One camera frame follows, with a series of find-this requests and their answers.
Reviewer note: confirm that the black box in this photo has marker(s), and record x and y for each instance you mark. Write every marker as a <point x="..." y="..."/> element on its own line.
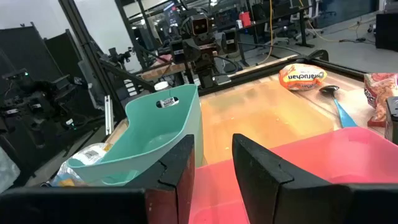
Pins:
<point x="387" y="31"/>

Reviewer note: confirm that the pink plastic bin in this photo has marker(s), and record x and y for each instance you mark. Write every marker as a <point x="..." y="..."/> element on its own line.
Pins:
<point x="342" y="155"/>

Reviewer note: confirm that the black cube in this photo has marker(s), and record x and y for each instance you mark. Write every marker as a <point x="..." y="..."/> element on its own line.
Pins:
<point x="392" y="121"/>

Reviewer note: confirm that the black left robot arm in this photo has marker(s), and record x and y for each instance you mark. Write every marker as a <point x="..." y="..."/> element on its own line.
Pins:
<point x="205" y="73"/>

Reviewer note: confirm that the white-capped bottle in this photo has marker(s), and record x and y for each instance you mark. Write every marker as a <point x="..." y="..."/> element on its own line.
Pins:
<point x="161" y="86"/>

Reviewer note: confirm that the orange ramen packet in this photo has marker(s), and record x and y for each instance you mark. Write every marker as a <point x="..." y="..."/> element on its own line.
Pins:
<point x="301" y="77"/>

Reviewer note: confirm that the black aluminium rig frame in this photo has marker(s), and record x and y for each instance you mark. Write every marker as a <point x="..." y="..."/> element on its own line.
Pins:
<point x="94" y="62"/>

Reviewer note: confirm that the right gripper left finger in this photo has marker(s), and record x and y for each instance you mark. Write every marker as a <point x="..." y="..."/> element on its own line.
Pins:
<point x="174" y="186"/>

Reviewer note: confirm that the teal plastic bin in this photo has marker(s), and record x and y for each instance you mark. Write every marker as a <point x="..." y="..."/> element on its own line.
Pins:
<point x="149" y="137"/>

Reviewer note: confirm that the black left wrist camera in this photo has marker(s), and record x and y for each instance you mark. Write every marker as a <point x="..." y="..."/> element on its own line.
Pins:
<point x="199" y="26"/>

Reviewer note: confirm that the orange plastic bin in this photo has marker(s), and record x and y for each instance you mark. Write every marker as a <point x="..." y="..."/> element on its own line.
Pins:
<point x="264" y="118"/>

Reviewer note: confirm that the red ramen packet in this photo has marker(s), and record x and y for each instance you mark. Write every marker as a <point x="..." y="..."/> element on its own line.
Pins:
<point x="381" y="93"/>

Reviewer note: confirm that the yellow ramen packet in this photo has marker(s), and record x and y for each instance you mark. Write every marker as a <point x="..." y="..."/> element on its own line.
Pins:
<point x="88" y="154"/>

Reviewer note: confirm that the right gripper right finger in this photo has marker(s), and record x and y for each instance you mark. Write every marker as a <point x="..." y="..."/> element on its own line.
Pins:
<point x="273" y="193"/>

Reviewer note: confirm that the silver metal bracket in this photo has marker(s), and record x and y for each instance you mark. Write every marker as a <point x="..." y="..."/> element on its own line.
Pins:
<point x="109" y="115"/>

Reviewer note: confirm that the red cup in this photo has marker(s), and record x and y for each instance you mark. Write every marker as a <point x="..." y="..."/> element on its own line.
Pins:
<point x="245" y="19"/>

